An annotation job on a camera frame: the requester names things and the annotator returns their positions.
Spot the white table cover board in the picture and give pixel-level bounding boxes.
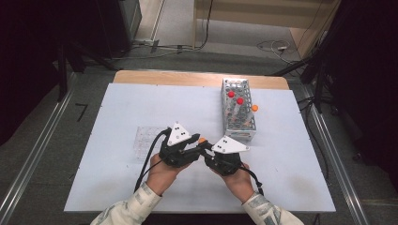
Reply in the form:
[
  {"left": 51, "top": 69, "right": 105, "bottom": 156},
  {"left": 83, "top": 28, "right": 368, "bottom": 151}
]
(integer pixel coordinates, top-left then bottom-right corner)
[{"left": 63, "top": 82, "right": 337, "bottom": 215}]

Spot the clear plastic well plate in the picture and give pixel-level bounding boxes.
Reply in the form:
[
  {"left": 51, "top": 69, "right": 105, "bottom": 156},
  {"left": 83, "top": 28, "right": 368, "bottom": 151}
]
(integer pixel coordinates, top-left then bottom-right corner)
[{"left": 133, "top": 126, "right": 172, "bottom": 162}]

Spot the light wooden furniture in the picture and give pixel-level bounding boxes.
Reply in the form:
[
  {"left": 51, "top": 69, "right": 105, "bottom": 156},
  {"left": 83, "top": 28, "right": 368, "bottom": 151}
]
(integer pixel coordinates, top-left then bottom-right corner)
[{"left": 192, "top": 0, "right": 343, "bottom": 60}]

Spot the black metal stand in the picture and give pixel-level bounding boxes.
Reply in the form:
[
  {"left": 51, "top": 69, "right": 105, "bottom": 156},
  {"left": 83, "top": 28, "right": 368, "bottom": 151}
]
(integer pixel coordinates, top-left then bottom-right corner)
[
  {"left": 55, "top": 39, "right": 120, "bottom": 103},
  {"left": 266, "top": 0, "right": 345, "bottom": 114}
]

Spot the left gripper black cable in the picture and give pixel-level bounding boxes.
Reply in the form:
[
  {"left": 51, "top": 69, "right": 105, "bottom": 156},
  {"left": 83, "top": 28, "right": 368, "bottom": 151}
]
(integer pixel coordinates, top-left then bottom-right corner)
[{"left": 133, "top": 127, "right": 172, "bottom": 193}]

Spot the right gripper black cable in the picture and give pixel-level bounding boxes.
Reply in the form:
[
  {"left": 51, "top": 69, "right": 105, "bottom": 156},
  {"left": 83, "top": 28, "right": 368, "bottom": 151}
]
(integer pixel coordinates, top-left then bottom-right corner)
[{"left": 238, "top": 163, "right": 266, "bottom": 197}]

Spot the black cabinet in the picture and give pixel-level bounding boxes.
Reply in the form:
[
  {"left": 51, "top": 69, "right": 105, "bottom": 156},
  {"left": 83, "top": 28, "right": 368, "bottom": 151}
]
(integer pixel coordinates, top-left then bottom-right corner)
[{"left": 92, "top": 0, "right": 144, "bottom": 60}]

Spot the thin black floor cable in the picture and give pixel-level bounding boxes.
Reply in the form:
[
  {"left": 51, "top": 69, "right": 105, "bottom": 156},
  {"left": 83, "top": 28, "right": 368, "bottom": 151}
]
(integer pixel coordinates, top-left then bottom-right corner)
[{"left": 191, "top": 0, "right": 215, "bottom": 51}]

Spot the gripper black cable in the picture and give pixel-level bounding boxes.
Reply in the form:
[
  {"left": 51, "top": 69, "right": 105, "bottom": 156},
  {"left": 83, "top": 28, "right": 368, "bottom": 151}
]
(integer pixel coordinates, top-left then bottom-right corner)
[
  {"left": 238, "top": 163, "right": 266, "bottom": 197},
  {"left": 133, "top": 127, "right": 172, "bottom": 193}
]

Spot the person's right hand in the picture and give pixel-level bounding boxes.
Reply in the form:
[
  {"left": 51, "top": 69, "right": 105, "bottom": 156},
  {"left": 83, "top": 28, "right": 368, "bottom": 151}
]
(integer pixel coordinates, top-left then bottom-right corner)
[{"left": 220, "top": 161, "right": 255, "bottom": 204}]

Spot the white floor cable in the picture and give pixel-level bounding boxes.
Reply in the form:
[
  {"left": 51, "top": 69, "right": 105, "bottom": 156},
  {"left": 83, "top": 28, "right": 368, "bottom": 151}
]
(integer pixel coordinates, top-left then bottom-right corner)
[{"left": 256, "top": 38, "right": 298, "bottom": 66}]

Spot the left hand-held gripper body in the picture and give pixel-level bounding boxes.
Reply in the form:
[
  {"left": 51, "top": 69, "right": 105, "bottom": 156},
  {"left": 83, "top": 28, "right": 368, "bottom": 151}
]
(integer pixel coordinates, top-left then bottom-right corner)
[{"left": 158, "top": 121, "right": 201, "bottom": 169}]

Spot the black cable beside table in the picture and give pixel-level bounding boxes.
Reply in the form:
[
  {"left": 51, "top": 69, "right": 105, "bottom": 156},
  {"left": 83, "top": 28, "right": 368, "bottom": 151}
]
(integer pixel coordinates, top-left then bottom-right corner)
[{"left": 296, "top": 96, "right": 330, "bottom": 181}]

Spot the red capped clear tube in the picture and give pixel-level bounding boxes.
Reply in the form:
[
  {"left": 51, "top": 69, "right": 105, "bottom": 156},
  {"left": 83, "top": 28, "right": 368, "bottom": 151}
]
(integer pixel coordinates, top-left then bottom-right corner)
[
  {"left": 235, "top": 97, "right": 246, "bottom": 116},
  {"left": 226, "top": 90, "right": 237, "bottom": 108}
]

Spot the white test tube rack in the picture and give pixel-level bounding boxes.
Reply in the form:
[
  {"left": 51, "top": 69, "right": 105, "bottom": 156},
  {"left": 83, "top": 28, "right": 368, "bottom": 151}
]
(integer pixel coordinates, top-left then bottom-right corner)
[{"left": 221, "top": 77, "right": 258, "bottom": 143}]

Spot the metal floor rail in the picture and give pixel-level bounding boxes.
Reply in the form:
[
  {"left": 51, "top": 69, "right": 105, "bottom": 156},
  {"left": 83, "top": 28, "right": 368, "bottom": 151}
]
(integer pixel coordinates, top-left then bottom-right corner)
[
  {"left": 295, "top": 82, "right": 372, "bottom": 225},
  {"left": 0, "top": 70, "right": 80, "bottom": 225}
]

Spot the wooden table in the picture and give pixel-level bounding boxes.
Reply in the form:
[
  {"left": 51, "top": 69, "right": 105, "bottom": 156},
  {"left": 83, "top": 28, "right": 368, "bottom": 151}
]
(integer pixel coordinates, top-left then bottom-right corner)
[{"left": 112, "top": 69, "right": 291, "bottom": 91}]

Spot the person's left hand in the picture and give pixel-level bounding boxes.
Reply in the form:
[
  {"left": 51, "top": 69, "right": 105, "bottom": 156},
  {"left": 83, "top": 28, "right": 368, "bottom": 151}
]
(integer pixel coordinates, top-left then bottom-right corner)
[{"left": 145, "top": 152, "right": 192, "bottom": 197}]

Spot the dark curtain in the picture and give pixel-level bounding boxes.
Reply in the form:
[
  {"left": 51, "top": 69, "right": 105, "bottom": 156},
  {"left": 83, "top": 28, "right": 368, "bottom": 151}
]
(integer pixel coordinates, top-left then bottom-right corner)
[
  {"left": 0, "top": 0, "right": 65, "bottom": 146},
  {"left": 325, "top": 0, "right": 398, "bottom": 191}
]

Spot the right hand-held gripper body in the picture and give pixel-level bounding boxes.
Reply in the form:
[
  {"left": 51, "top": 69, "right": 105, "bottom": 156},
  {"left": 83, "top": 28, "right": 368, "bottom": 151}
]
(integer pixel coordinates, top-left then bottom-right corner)
[{"left": 204, "top": 135, "right": 251, "bottom": 176}]

